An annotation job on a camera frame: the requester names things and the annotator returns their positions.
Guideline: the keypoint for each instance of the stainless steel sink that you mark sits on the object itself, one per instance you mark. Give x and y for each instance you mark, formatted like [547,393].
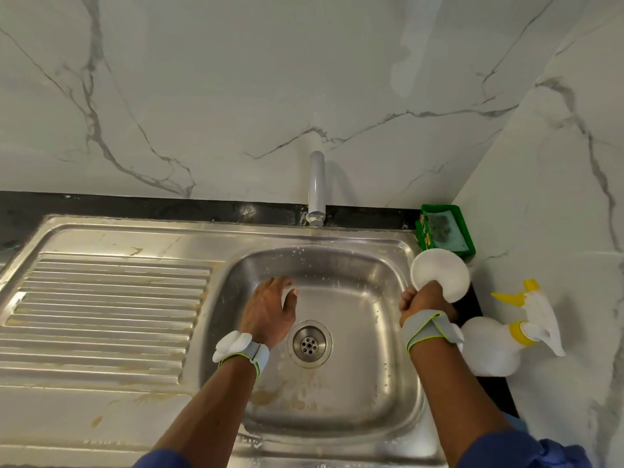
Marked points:
[107,317]

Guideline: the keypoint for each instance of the white bowl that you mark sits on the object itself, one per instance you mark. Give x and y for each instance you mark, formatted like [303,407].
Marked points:
[441,268]

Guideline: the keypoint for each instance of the person's left forearm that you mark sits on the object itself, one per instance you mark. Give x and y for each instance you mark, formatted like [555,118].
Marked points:
[210,414]

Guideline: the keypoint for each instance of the person's right forearm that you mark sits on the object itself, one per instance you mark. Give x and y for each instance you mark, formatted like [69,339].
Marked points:
[458,404]

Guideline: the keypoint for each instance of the metal drain strainer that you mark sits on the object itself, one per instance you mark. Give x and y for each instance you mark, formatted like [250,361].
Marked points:
[310,343]

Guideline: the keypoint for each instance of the person's left hand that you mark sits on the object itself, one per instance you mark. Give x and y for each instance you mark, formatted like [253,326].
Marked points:
[265,315]

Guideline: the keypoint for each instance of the white left wrist tracker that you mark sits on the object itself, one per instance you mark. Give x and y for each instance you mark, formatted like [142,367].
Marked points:
[237,348]

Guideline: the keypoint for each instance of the green soap tray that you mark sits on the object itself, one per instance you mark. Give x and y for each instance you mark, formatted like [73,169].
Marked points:
[447,231]

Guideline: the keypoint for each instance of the white yellow spray bottle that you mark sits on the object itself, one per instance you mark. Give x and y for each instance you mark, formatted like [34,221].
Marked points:
[492,348]

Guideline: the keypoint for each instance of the person's right hand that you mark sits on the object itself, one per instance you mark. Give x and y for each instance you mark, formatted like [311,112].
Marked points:
[424,299]

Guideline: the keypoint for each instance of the chrome faucet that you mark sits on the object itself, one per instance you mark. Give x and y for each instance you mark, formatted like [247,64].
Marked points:
[316,185]

